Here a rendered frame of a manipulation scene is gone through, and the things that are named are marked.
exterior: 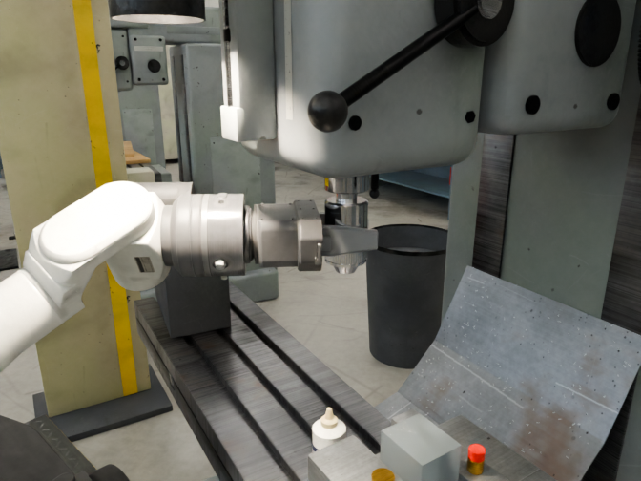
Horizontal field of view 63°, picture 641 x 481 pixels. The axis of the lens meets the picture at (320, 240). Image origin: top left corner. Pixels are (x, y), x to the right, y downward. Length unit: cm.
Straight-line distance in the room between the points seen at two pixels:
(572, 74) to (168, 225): 43
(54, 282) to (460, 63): 42
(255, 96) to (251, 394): 53
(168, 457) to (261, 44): 192
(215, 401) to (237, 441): 11
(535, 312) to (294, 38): 58
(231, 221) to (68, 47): 172
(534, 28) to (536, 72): 4
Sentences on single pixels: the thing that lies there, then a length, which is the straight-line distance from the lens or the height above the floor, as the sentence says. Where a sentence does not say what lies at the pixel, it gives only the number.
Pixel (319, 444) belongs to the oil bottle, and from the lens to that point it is 66.
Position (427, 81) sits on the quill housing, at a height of 139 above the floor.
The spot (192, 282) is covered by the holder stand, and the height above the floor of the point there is 102.
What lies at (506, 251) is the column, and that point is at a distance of 91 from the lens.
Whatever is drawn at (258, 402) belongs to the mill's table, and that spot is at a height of 91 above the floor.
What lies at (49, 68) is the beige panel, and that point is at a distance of 219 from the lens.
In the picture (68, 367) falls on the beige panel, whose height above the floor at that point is 24.
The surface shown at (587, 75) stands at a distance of 62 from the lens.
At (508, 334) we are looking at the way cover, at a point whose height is 101.
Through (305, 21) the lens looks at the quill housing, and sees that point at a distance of 45.
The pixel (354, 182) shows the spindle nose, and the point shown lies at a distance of 54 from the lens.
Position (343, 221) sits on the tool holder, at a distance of 55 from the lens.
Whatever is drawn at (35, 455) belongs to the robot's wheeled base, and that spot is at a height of 57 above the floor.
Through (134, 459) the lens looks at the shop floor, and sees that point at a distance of 228.
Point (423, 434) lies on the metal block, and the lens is 57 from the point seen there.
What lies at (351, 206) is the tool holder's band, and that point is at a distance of 55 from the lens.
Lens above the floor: 140
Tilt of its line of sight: 18 degrees down
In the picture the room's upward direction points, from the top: straight up
